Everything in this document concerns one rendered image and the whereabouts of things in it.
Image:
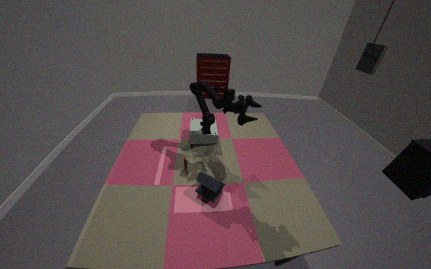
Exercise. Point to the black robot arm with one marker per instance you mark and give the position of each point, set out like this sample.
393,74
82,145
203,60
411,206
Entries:
218,101

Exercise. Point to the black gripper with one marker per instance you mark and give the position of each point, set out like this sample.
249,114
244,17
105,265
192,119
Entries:
243,118

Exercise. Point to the dark grey panel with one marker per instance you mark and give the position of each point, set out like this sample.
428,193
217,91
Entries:
210,187

